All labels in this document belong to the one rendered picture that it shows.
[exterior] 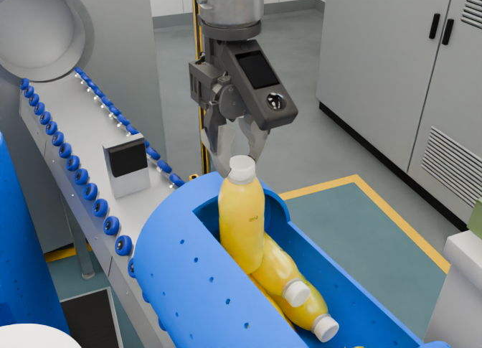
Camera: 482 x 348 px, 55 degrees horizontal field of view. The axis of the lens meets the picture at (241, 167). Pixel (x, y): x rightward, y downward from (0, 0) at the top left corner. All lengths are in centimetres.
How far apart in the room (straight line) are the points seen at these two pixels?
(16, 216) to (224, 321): 97
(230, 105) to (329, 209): 211
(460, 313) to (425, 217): 187
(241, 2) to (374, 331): 52
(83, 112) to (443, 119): 173
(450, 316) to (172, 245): 51
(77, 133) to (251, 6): 109
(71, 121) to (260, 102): 117
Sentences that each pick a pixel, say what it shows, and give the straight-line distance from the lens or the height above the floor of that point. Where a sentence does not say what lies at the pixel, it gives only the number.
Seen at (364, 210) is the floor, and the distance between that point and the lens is 269.
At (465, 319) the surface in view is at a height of 102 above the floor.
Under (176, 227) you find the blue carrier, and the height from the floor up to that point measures 121.
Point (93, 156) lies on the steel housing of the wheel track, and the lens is 143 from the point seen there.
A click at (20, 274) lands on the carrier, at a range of 157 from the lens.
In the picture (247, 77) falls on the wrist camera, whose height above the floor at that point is 146.
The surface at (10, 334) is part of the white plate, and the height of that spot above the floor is 104.
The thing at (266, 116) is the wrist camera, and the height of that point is 143.
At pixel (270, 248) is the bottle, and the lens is 78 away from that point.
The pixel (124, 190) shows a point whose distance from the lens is 124.
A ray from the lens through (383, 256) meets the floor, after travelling 245.
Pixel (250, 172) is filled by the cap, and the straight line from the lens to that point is 64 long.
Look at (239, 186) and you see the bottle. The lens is 65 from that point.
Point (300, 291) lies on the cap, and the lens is 74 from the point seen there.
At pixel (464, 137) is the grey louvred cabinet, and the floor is 51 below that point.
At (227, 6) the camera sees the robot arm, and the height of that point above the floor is 153.
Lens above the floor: 168
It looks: 35 degrees down
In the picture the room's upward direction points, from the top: straight up
